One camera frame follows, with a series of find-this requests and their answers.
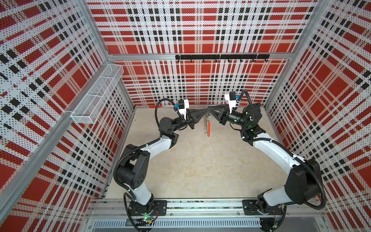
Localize red object at wall base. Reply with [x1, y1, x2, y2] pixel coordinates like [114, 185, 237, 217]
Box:
[149, 105, 162, 109]

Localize black wall hook rail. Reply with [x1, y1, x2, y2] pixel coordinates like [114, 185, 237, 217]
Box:
[175, 54, 271, 61]

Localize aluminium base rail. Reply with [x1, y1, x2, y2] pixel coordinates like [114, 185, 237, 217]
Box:
[82, 198, 329, 232]

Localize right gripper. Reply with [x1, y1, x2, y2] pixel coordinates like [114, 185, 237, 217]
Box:
[208, 105, 248, 129]

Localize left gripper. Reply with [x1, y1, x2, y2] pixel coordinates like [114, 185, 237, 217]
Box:
[171, 109, 207, 132]

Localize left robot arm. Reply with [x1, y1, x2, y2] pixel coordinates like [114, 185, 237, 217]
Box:
[113, 99, 207, 216]

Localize white wire mesh basket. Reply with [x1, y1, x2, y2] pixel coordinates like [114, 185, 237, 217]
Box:
[71, 64, 124, 124]

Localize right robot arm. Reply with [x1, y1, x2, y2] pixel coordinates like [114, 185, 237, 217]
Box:
[207, 90, 327, 215]

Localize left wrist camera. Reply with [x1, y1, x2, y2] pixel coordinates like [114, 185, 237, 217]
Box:
[175, 99, 189, 120]

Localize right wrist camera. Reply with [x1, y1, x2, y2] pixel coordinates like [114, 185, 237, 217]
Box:
[224, 91, 240, 114]

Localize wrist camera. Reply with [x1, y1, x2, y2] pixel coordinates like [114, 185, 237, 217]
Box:
[175, 99, 189, 120]
[224, 91, 240, 114]

